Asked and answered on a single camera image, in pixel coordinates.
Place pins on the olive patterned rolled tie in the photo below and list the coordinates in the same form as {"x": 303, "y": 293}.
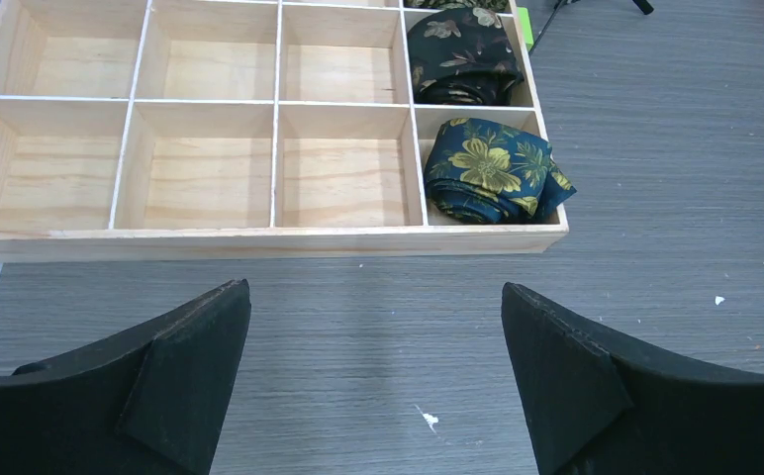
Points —
{"x": 499, "y": 6}

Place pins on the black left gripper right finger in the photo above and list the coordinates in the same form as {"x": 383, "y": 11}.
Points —
{"x": 600, "y": 401}

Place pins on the green block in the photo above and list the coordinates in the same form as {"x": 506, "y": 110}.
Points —
{"x": 526, "y": 27}

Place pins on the wooden compartment tray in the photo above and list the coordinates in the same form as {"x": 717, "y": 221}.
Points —
{"x": 162, "y": 130}

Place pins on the navy yellow floral rolled tie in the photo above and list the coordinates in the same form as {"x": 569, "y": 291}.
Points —
{"x": 480, "y": 172}

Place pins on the black beige floral rolled tie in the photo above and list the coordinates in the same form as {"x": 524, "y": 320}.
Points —
{"x": 462, "y": 57}

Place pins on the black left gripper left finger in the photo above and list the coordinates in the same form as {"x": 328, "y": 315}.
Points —
{"x": 151, "y": 399}

